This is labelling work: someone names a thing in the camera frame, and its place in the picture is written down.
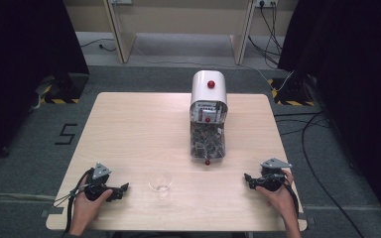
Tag black cables from wall socket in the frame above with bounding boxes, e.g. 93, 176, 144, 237
247, 1, 285, 69

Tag long black floor cables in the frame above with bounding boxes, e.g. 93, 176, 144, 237
273, 110, 366, 238

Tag stand base with striped tape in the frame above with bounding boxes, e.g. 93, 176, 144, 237
39, 72, 90, 105
267, 76, 316, 107

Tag black curtain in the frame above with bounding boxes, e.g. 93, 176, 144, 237
0, 0, 90, 175
277, 0, 381, 234

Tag pile of dark tea bags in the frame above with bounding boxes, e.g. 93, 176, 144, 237
191, 122, 225, 159

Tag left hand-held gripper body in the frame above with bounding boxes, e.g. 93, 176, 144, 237
84, 162, 116, 202

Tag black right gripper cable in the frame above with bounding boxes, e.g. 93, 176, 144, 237
282, 182, 301, 220

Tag white wall socket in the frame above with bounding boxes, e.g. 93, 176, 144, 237
254, 0, 279, 9

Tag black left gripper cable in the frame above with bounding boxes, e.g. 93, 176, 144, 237
53, 168, 95, 234

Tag black floor cable with plug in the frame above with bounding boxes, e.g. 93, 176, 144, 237
79, 38, 117, 54

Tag white and red packets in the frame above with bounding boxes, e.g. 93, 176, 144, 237
195, 101, 224, 124

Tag white drawer box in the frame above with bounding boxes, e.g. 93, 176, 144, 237
189, 69, 229, 167

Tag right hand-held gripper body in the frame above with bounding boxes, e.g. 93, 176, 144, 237
257, 157, 293, 192

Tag beige wooden desk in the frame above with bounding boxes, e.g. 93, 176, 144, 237
102, 0, 256, 66

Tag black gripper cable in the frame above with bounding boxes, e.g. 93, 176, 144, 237
282, 182, 301, 220
53, 168, 95, 234

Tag person's left hand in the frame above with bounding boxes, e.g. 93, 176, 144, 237
70, 174, 114, 232

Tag person's right hand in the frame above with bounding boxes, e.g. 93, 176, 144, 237
255, 169, 296, 220

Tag clear glass cup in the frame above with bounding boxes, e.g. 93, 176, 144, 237
148, 170, 174, 200

